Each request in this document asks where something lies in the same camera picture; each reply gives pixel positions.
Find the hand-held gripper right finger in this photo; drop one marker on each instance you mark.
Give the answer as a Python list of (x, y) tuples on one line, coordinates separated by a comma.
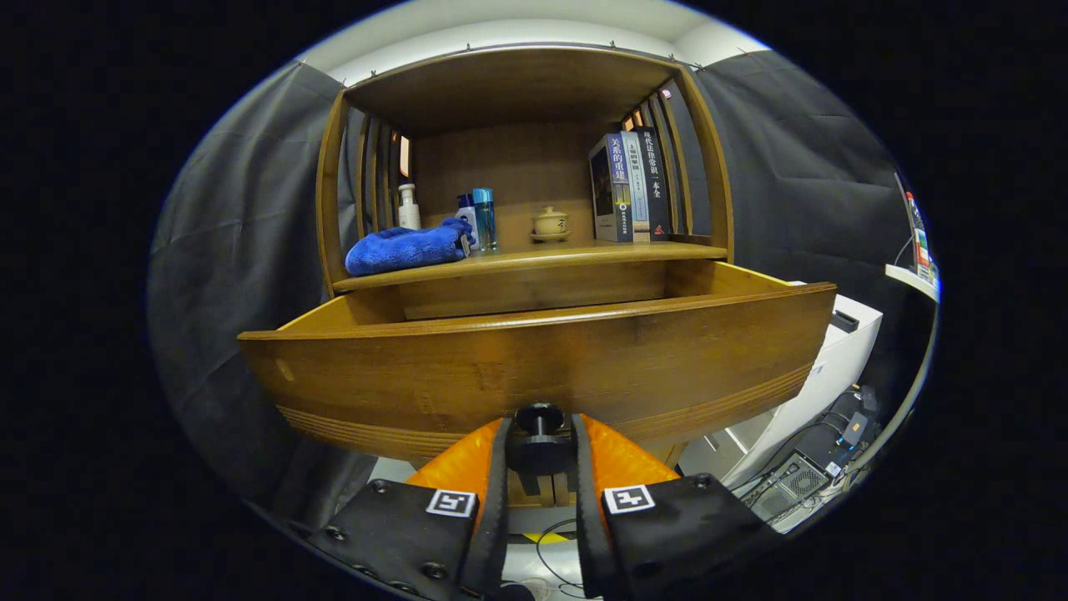
[(591, 534)]

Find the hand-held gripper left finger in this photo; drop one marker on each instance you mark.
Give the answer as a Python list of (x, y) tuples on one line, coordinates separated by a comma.
[(492, 534)]

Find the wooden drawer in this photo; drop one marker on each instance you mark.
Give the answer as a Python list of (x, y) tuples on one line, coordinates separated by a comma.
[(542, 367)]

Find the wooden countertop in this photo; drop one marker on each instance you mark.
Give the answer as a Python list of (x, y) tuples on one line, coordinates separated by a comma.
[(567, 253)]

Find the white cabinet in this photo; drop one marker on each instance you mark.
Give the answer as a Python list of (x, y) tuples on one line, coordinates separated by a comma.
[(834, 367)]

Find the yellow black floor tape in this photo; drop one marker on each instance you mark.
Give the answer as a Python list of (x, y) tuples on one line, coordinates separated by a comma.
[(546, 538)]

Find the computer case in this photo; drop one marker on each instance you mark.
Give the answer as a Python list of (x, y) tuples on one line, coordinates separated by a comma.
[(793, 484)]

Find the blue towel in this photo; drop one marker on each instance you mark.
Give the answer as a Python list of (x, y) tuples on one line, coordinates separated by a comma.
[(400, 250)]

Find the beige lidded teacup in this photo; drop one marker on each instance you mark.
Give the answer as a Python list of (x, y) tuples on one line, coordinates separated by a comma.
[(551, 224)]

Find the clear blue bottle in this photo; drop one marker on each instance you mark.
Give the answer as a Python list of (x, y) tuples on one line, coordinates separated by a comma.
[(485, 221)]

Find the white lotion bottle blue cap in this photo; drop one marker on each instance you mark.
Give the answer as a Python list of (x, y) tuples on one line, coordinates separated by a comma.
[(465, 213)]

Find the white pump bottle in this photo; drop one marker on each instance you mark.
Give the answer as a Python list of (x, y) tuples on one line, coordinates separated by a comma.
[(409, 215)]

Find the thick book blue spine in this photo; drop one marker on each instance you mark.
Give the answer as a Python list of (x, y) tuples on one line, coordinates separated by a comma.
[(617, 192)]

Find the book pale blue spine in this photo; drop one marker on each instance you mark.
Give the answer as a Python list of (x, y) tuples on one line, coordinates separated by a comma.
[(638, 192)]

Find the white table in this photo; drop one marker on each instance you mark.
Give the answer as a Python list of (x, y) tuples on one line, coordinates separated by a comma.
[(909, 280)]

